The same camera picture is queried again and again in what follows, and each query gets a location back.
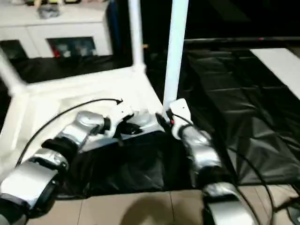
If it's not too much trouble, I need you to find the white plastic table leg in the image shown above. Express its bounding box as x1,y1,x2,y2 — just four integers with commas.
163,0,189,111
127,0,147,71
0,50,28,94

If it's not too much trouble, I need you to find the black plastic mat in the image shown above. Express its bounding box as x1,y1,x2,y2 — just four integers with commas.
0,45,300,195

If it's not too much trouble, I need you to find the white glass-door cabinet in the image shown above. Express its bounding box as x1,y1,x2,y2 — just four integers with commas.
0,0,113,59

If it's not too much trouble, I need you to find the white board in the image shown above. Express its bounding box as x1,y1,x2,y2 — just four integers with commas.
249,48,300,99

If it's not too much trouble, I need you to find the dark grey bundle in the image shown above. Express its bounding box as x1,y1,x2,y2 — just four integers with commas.
37,6,59,19

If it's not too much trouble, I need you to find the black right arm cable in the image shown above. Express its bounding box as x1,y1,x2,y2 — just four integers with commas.
167,112,276,225

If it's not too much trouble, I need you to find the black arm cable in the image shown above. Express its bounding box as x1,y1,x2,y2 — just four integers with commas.
167,112,276,225
15,98,124,168

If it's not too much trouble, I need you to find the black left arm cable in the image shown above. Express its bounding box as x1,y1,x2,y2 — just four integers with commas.
15,98,124,168

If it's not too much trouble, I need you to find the black metal rail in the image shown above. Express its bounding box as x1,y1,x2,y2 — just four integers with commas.
185,36,300,44

